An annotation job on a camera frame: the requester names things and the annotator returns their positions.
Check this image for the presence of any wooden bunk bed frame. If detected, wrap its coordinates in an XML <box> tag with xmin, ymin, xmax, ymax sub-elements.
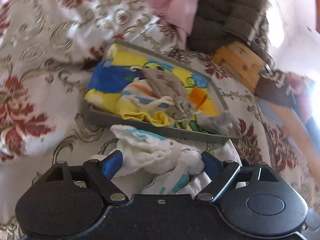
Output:
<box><xmin>213</xmin><ymin>41</ymin><xmax>265</xmax><ymax>94</ymax></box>

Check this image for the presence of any floral satin bedspread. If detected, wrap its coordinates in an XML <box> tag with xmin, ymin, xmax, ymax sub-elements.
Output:
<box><xmin>1</xmin><ymin>0</ymin><xmax>319</xmax><ymax>239</ymax></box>

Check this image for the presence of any brown quilted jacket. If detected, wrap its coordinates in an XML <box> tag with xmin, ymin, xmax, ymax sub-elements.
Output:
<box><xmin>187</xmin><ymin>0</ymin><xmax>269</xmax><ymax>55</ymax></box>

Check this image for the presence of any grey folded cloth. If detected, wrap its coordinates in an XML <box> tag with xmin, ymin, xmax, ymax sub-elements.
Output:
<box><xmin>196</xmin><ymin>112</ymin><xmax>233</xmax><ymax>135</ymax></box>

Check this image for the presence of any brown cardboard piece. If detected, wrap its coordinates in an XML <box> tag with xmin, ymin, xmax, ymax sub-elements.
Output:
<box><xmin>254</xmin><ymin>69</ymin><xmax>296</xmax><ymax>108</ymax></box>

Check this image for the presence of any grey knitted cloth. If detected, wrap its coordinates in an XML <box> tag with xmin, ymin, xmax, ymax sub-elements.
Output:
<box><xmin>130</xmin><ymin>66</ymin><xmax>196</xmax><ymax>121</ymax></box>

